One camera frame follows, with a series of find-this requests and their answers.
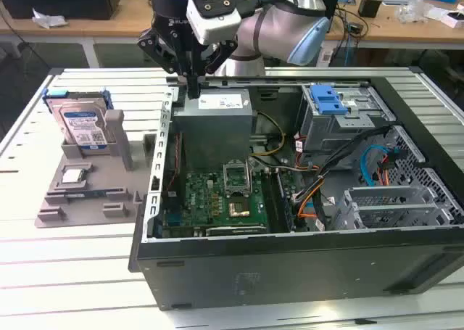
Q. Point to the black RAM slot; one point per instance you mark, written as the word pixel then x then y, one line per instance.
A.
pixel 270 203

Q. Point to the black computer tower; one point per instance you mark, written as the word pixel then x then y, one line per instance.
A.
pixel 331 3

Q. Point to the white open box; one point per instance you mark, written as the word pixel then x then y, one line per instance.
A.
pixel 453 20

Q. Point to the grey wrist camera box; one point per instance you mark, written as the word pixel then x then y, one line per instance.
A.
pixel 217 29

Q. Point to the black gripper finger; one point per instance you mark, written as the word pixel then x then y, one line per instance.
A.
pixel 159 47
pixel 219 56

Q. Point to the clear plastic bags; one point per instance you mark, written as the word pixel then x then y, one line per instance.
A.
pixel 413 12

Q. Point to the grey power supply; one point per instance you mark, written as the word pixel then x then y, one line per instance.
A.
pixel 214 134

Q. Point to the black PC case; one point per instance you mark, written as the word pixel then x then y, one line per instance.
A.
pixel 272 272

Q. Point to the installed RAM stick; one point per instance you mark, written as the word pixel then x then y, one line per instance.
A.
pixel 284 203

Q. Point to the green motherboard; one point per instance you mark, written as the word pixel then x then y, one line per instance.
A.
pixel 203 199

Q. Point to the dark blue RAM stick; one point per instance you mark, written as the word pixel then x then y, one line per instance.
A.
pixel 90 193

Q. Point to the large black box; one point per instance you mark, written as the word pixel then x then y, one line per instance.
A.
pixel 54 0

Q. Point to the blue plastic latch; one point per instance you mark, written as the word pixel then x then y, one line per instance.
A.
pixel 326 99

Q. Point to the grey parts rack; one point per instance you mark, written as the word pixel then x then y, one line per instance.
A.
pixel 90 210

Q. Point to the small black cube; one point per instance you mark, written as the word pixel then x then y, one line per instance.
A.
pixel 369 7

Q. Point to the silver CPU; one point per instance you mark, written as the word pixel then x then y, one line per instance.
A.
pixel 73 176

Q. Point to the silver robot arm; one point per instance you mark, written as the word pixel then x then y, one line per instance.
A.
pixel 272 29

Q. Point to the hard disk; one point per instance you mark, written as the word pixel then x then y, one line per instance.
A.
pixel 81 127

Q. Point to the CPU socket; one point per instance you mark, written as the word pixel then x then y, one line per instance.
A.
pixel 239 208

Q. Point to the crumpled white paper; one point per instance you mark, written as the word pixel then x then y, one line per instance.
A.
pixel 49 20

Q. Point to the metal disk bay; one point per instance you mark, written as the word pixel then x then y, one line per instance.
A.
pixel 380 199

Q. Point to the black expansion card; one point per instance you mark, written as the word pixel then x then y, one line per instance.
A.
pixel 235 230

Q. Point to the metal drive cage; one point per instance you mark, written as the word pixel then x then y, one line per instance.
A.
pixel 326 134

